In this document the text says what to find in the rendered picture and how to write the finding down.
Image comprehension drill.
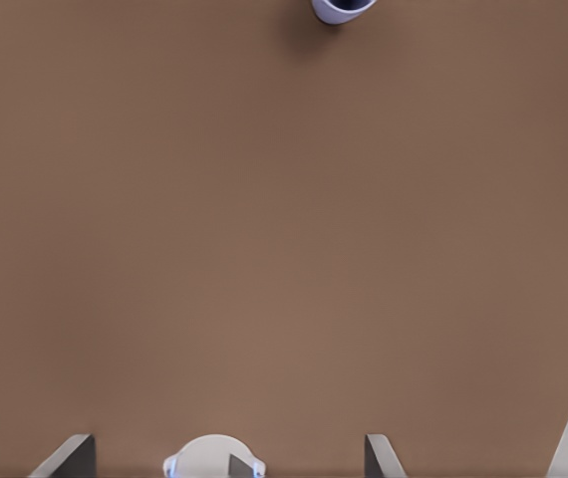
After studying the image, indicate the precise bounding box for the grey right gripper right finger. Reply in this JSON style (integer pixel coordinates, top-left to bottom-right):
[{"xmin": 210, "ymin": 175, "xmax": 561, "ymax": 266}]
[{"xmin": 365, "ymin": 432, "xmax": 408, "ymax": 478}]

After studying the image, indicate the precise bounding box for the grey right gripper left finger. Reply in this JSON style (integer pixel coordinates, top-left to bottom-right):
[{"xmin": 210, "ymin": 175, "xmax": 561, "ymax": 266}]
[{"xmin": 27, "ymin": 433, "xmax": 97, "ymax": 478}]

